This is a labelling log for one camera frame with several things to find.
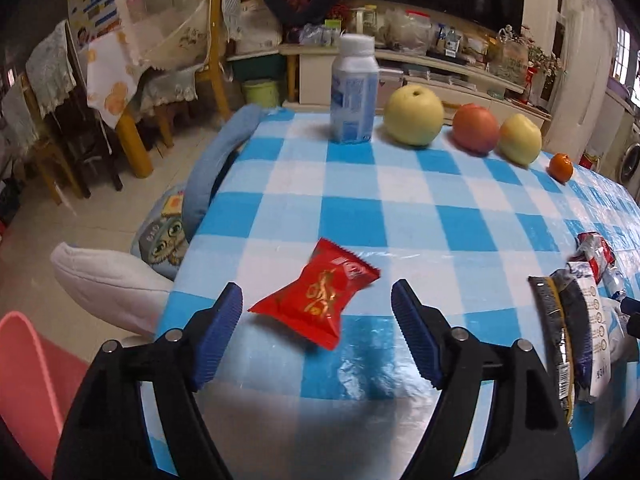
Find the mesh food cover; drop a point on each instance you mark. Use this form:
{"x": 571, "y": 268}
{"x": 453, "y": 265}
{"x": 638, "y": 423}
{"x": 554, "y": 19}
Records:
{"x": 165, "y": 34}

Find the red snack packet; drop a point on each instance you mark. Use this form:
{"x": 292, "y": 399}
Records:
{"x": 312, "y": 305}

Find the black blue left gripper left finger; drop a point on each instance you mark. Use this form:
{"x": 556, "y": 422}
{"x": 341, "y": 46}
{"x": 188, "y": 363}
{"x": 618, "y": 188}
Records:
{"x": 105, "y": 435}

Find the small yellow pear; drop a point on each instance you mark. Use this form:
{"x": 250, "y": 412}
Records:
{"x": 520, "y": 140}

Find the blue white checkered tablecloth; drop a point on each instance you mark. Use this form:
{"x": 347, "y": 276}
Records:
{"x": 466, "y": 232}

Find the red apple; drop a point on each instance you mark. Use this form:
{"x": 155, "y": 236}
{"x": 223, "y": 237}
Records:
{"x": 475, "y": 129}

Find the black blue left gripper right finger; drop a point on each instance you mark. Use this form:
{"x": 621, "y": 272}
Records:
{"x": 526, "y": 435}

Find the small orange tangerine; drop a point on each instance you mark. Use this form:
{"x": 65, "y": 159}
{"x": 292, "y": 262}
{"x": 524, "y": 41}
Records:
{"x": 560, "y": 168}

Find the gold black wrapper stick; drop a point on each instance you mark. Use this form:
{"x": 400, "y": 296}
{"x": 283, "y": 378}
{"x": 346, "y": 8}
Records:
{"x": 560, "y": 363}

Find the clear white blue plastic wrapper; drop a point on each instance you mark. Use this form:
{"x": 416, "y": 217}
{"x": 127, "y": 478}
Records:
{"x": 614, "y": 283}

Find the white curtain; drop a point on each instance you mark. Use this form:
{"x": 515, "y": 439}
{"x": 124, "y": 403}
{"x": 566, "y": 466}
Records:
{"x": 587, "y": 52}

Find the blue fabric chair back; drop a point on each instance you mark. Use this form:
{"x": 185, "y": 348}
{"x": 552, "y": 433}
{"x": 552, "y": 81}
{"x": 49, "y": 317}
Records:
{"x": 209, "y": 168}

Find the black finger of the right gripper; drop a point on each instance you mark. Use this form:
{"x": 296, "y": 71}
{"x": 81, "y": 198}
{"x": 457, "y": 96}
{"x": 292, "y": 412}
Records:
{"x": 630, "y": 306}

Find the grey white cushion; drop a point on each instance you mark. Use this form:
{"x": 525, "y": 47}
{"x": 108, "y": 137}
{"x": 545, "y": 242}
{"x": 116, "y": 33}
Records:
{"x": 115, "y": 287}

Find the washing machine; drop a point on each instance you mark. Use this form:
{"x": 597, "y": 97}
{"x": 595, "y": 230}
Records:
{"x": 627, "y": 173}

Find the green waste bucket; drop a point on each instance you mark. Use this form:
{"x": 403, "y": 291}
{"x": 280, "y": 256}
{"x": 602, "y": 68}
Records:
{"x": 263, "y": 92}

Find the white blue milk bottle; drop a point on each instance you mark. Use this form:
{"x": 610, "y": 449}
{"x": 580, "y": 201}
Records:
{"x": 354, "y": 89}

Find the wooden chair with cover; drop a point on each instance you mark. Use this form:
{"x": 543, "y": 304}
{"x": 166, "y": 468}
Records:
{"x": 71, "y": 135}

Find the white tv cabinet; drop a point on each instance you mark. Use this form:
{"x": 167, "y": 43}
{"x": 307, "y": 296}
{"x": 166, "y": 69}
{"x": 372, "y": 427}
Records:
{"x": 309, "y": 77}

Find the owl pattern cushion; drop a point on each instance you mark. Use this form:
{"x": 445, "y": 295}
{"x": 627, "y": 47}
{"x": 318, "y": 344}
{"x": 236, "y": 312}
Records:
{"x": 160, "y": 241}

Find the large yellow pear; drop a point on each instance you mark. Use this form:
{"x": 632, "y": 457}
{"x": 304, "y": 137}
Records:
{"x": 413, "y": 115}

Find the red white milk tea packet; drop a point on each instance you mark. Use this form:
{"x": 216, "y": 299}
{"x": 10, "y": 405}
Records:
{"x": 592, "y": 248}

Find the pink plastic trash bin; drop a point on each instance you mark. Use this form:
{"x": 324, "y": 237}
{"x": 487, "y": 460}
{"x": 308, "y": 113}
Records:
{"x": 38, "y": 383}

